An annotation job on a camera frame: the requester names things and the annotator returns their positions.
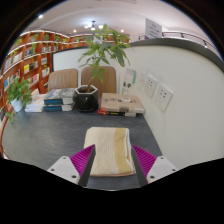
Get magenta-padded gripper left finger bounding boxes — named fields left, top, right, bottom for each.
left=45, top=143, right=97, bottom=188

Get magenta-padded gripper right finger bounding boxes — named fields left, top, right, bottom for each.
left=130, top=144, right=179, bottom=188

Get cream and yellow striped towel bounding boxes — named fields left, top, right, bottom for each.
left=82, top=126, right=137, bottom=178

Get dark blue thick book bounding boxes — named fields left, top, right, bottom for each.
left=43, top=87, right=77, bottom=106
left=43, top=102, right=76, bottom=112

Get white thick book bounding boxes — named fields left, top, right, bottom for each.
left=24, top=103, right=46, bottom=113
left=29, top=88, right=51, bottom=108

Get small tree in black pot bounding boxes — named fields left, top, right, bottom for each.
left=73, top=23, right=132, bottom=113

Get beige flat book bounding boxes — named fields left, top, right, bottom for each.
left=100, top=92, right=145, bottom=114

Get leafy plant in white pot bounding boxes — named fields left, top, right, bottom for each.
left=4, top=76, right=33, bottom=125

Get tan upholstered chair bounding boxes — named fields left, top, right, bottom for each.
left=80, top=65, right=118, bottom=94
left=47, top=68, right=79, bottom=93

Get white leaflet card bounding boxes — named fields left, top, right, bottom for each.
left=121, top=68, right=138, bottom=97

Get orange wooden bookshelf unit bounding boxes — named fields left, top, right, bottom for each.
left=0, top=30, right=131, bottom=124

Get white standing sign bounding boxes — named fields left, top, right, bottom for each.
left=144, top=18, right=163, bottom=40

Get ceiling chandelier lamp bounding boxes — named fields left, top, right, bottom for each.
left=83, top=20, right=105, bottom=32

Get recessed ceiling lights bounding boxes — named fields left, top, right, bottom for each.
left=37, top=13, right=126, bottom=34

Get white wall socket panel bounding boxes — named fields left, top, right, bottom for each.
left=143, top=75, right=158, bottom=99
left=154, top=83, right=174, bottom=113

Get black track light rail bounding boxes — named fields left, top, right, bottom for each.
left=138, top=30, right=215, bottom=51

